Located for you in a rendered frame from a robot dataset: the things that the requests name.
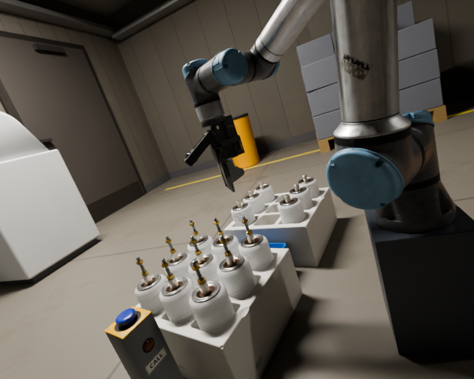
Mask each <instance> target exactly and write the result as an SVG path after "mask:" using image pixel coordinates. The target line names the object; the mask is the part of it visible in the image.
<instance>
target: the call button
mask: <svg viewBox="0 0 474 379"><path fill-rule="evenodd" d="M135 315H136V311H135V309H134V308H129V309H126V310H125V311H123V312H121V313H120V314H119V315H118V316H117V318H116V320H115V323H116V324H117V325H118V326H121V327H124V326H128V325H129V324H130V323H132V322H133V321H134V320H135Z"/></svg>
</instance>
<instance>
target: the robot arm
mask: <svg viewBox="0 0 474 379"><path fill-rule="evenodd" d="M325 1H326V0H282V2H281V3H280V5H279V6H278V8H277V9H276V11H275V12H274V14H273V15H272V17H271V19H270V20H269V22H268V23H267V25H266V27H265V28H264V30H263V31H262V32H261V34H260V36H259V38H258V39H257V40H256V42H255V44H254V45H253V47H252V48H251V49H250V50H249V51H244V52H241V51H239V50H236V49H235V48H229V49H226V50H224V51H221V52H219V53H218V54H217V55H216V56H215V57H214V58H213V59H211V60H210V61H207V60H206V59H196V60H193V61H192V62H189V63H187V64H186V65H185V66H184V67H183V68H182V72H183V75H184V79H185V84H186V85H187V88H188V90H189V93H190V96H191V99H192V101H193V105H194V107H195V109H196V113H197V116H198V118H199V122H202V123H201V124H202V128H205V127H207V126H210V127H211V130H207V131H206V133H205V134H204V135H203V136H202V137H201V138H200V140H199V141H198V142H197V144H196V145H195V146H194V148H193V149H192V150H191V151H190V152H188V153H187V154H186V156H185V159H184V161H185V163H187V164H188V165H189V166H193V164H196V163H197V161H198V158H199V157H200V156H201V155H202V153H203V152H204V151H205V149H206V148H207V147H208V145H210V148H211V152H212V155H213V157H214V160H215V162H216V163H217V167H218V169H219V172H220V174H221V177H222V178H223V182H224V183H225V186H226V187H227V188H229V189H230V190H231V191H232V192H235V188H234V185H233V183H234V182H235V181H236V180H238V179H239V178H240V177H242V176H243V175H244V173H245V171H244V169H243V168H239V167H238V166H234V164H233V162H232V161H231V160H228V158H234V157H236V156H238V155H240V154H243V153H245V150H244V148H243V145H242V141H241V139H240V135H238V133H237V131H236V128H235V124H234V122H233V119H232V115H229V116H226V117H225V116H224V114H225V112H224V109H223V105H222V103H221V100H220V96H219V94H218V93H219V92H220V91H222V90H224V89H226V88H229V87H231V86H238V85H241V84H244V83H249V82H252V81H256V80H265V79H267V78H269V77H272V76H273V75H275V74H276V73H277V71H278V68H279V65H280V58H281V57H282V56H283V55H284V54H285V52H286V51H287V50H288V48H289V47H290V46H291V44H292V43H293V42H294V41H295V40H296V38H297V37H298V36H299V34H300V33H301V32H302V31H303V29H304V28H305V27H306V26H307V25H308V23H309V22H310V21H311V19H312V18H313V17H314V15H315V14H316V13H317V12H318V11H319V10H320V8H321V7H322V5H323V4H324V3H325ZM330 7H331V16H332V24H333V39H334V47H335V55H336V70H337V78H338V86H339V101H340V110H341V118H342V121H341V124H340V125H339V126H338V128H337V129H336V130H335V131H334V133H333V135H334V143H335V150H336V153H335V154H334V155H333V156H332V157H331V159H330V161H329V162H328V164H327V169H326V177H327V183H328V184H329V187H330V189H331V190H332V191H333V193H334V194H335V195H336V196H337V197H339V198H340V199H341V200H342V201H343V202H344V203H346V204H347V205H350V206H352V207H354V208H359V209H363V210H373V214H374V218H375V223H376V224H377V225H378V226H380V227H381V228H383V229H386V230H388V231H391V232H398V233H409V234H412V233H424V232H432V231H436V230H438V229H442V228H445V227H446V226H449V225H450V224H452V223H453V222H454V221H455V219H456V217H457V214H456V208H455V205H454V202H453V201H452V199H451V197H450V195H449V194H448V192H447V190H446V189H445V187H444V186H443V184H442V182H441V178H440V173H439V161H438V156H437V150H436V139H435V134H434V126H435V123H434V122H433V120H432V115H431V113H430V112H429V111H427V110H419V111H412V112H408V113H404V114H401V113H400V93H399V60H398V26H397V0H330ZM217 126H219V129H217Z"/></svg>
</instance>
